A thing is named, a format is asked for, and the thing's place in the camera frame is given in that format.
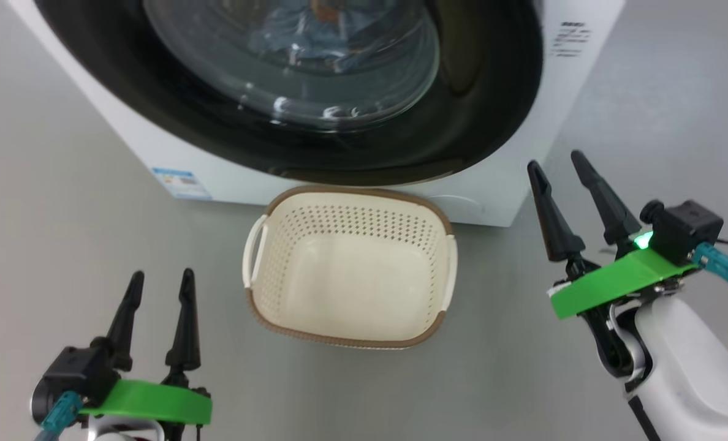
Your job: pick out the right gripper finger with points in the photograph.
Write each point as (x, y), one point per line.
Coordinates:
(560, 239)
(615, 220)

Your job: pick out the blue energy label sticker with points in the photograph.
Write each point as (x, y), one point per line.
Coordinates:
(182, 184)

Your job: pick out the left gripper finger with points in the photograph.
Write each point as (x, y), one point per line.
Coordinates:
(184, 343)
(125, 331)

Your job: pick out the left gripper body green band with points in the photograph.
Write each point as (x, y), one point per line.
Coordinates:
(155, 401)

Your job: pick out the white washing machine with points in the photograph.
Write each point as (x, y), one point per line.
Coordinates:
(125, 135)

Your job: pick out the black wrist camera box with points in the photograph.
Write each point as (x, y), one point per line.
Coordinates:
(73, 373)
(686, 229)

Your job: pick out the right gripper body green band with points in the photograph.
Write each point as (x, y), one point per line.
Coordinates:
(609, 285)

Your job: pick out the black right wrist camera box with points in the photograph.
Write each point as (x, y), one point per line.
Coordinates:
(686, 229)

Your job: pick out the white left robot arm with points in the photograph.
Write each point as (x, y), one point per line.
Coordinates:
(125, 432)

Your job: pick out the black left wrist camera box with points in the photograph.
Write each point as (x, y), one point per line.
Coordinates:
(73, 373)

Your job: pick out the cream perforated laundry basket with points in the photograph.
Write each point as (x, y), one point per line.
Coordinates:
(352, 288)

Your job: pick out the black glass washing machine door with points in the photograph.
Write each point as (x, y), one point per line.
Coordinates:
(492, 92)

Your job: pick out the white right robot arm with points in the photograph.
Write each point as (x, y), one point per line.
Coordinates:
(689, 367)

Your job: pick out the round white filter cover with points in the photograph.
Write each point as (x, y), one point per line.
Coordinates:
(459, 208)

